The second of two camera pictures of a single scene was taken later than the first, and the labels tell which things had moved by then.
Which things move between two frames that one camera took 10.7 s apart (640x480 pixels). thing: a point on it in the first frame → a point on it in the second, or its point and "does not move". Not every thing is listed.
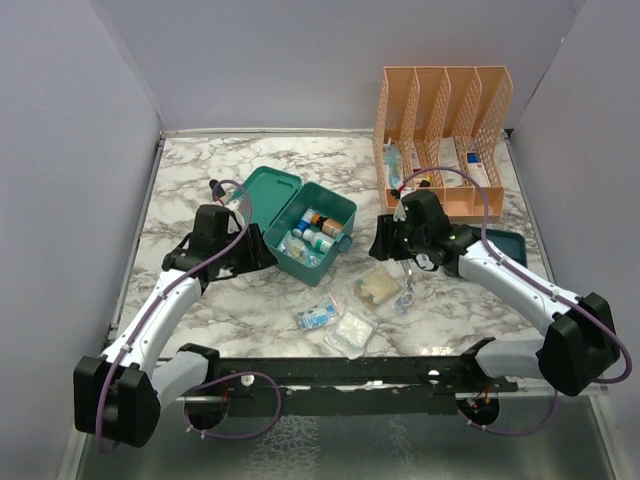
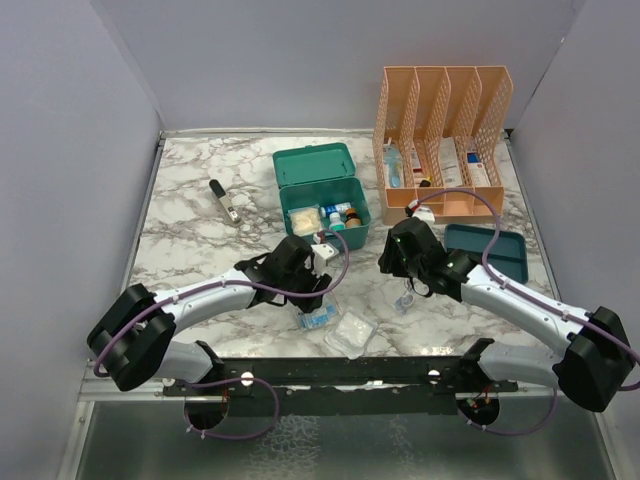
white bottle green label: (320, 240) → (335, 223)
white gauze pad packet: (351, 334) does not move
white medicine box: (449, 158) does not move
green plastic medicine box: (305, 225) → (322, 174)
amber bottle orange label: (330, 227) → (352, 219)
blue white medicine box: (476, 168) does not move
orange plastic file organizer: (441, 129) does not move
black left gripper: (258, 253) → (319, 283)
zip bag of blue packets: (320, 313) does not move
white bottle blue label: (303, 224) → (337, 208)
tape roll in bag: (402, 303) does not move
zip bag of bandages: (376, 286) → (304, 221)
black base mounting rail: (350, 385) does not move
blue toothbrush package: (393, 164) does not move
